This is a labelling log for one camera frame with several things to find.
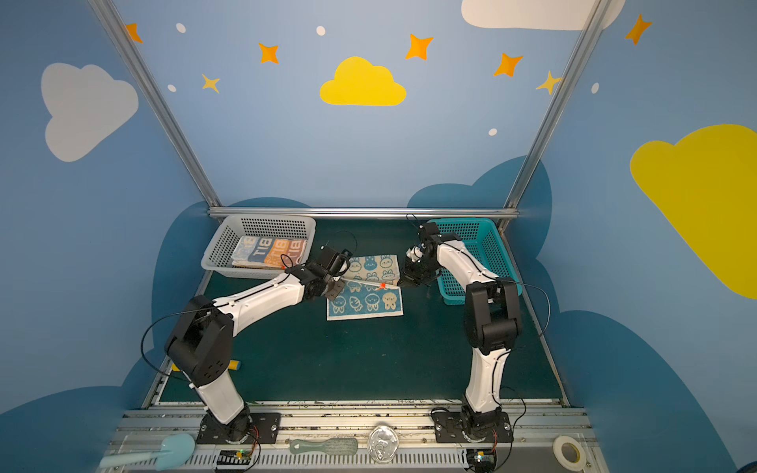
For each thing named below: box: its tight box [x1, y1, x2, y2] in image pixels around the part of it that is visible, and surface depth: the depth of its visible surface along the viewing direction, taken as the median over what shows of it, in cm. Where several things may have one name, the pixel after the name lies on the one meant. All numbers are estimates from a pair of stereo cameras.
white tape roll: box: [551, 434, 587, 473], surface depth 73 cm
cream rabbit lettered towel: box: [230, 235, 307, 270], surface depth 109 cm
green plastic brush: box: [288, 437, 359, 456], surface depth 73 cm
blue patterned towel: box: [326, 254, 405, 321], surface depth 100 cm
